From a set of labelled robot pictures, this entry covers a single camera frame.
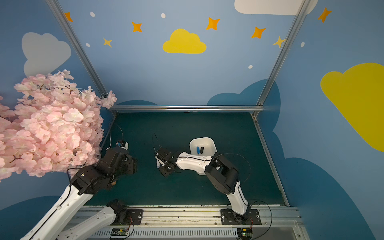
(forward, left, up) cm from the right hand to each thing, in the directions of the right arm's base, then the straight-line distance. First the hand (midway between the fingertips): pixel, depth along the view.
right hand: (166, 168), depth 89 cm
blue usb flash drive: (+16, -19, -4) cm, 25 cm away
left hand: (-5, +13, +19) cm, 24 cm away
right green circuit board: (-29, -44, -6) cm, 53 cm away
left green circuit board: (-33, +18, -3) cm, 37 cm away
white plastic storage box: (+18, -23, -2) cm, 30 cm away
